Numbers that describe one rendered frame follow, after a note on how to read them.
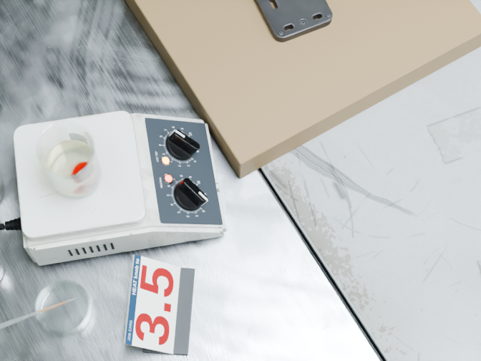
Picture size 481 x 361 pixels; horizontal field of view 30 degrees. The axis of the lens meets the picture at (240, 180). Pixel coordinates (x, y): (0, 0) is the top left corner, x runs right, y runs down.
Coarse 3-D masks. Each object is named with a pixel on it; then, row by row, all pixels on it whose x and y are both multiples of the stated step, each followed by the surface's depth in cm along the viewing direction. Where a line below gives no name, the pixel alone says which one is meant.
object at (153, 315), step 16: (144, 272) 90; (160, 272) 91; (144, 288) 89; (160, 288) 91; (144, 304) 89; (160, 304) 90; (144, 320) 89; (160, 320) 90; (144, 336) 88; (160, 336) 89
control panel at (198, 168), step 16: (160, 128) 93; (176, 128) 94; (192, 128) 95; (160, 144) 92; (208, 144) 95; (160, 160) 91; (176, 160) 92; (192, 160) 93; (208, 160) 95; (160, 176) 91; (176, 176) 92; (192, 176) 93; (208, 176) 94; (160, 192) 90; (208, 192) 93; (160, 208) 89; (176, 208) 90; (208, 208) 92; (208, 224) 91
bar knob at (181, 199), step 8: (184, 184) 90; (192, 184) 90; (176, 192) 90; (184, 192) 90; (192, 192) 90; (200, 192) 90; (176, 200) 90; (184, 200) 90; (192, 200) 91; (200, 200) 90; (184, 208) 90; (192, 208) 91
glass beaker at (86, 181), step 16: (48, 128) 82; (64, 128) 83; (80, 128) 82; (48, 144) 83; (96, 160) 83; (48, 176) 84; (64, 176) 80; (80, 176) 82; (96, 176) 85; (64, 192) 85; (80, 192) 85
